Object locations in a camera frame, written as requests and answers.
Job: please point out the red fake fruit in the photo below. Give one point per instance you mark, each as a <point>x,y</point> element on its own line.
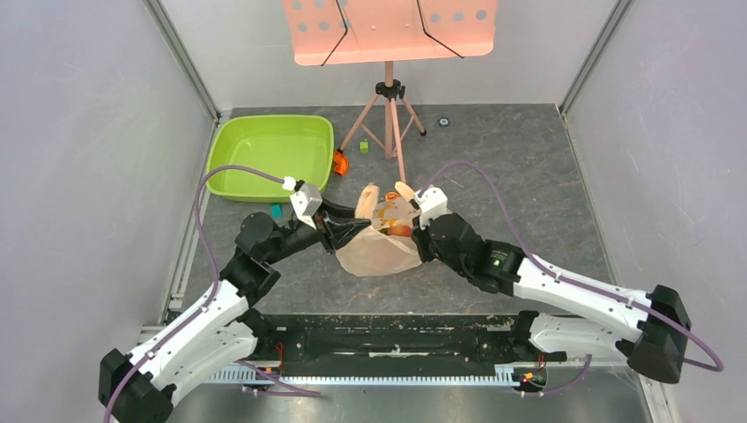
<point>399,230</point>

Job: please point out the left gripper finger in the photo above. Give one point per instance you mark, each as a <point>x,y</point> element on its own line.
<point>340,232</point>
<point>338,210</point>

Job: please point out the pink music stand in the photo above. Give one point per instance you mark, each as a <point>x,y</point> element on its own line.
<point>350,32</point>

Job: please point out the translucent orange plastic bag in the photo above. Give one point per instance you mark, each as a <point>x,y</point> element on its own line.
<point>373,253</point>

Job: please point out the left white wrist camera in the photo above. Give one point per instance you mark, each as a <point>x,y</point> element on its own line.
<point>305,198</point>

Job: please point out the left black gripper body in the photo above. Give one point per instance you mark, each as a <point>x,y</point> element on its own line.
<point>319,218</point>

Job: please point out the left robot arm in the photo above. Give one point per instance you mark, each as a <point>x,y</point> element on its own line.
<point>223,326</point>

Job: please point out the orange toy by basin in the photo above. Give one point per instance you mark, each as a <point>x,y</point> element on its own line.
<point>340,165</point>

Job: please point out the green plastic basin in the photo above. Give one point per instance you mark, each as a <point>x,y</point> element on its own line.
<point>300,146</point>

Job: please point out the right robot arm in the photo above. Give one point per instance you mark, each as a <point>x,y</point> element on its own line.
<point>630,324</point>

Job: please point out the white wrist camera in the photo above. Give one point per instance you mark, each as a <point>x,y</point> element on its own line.
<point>305,198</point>
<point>432,203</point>

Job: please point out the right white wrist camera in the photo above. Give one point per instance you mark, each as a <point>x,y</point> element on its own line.
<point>432,203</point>

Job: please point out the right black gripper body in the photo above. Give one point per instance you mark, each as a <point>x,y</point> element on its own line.
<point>425,238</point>

